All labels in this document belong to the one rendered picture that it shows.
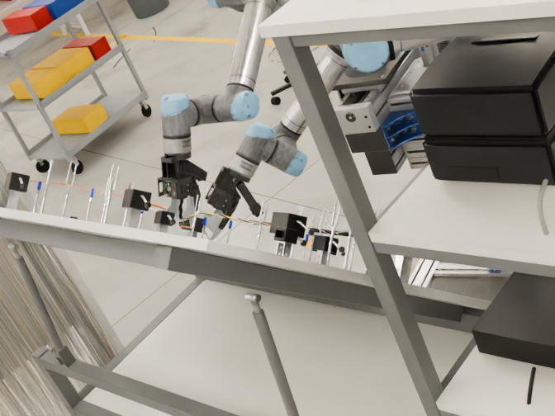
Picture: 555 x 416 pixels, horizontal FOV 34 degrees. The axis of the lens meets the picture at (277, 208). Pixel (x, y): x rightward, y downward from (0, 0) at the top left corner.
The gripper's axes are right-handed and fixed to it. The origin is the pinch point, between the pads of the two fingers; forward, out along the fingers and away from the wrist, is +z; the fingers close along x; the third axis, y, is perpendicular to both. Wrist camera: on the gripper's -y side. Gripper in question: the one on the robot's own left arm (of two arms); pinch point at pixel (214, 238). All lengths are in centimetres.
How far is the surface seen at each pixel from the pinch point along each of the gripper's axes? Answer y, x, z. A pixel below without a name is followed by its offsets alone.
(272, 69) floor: -66, -404, -63
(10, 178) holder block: 57, 42, 1
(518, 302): -38, 96, -30
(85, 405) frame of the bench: 12, 7, 58
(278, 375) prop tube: -4, 92, 3
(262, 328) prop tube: 4, 94, -4
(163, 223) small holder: 21.1, 40.9, -4.8
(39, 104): 69, -367, 31
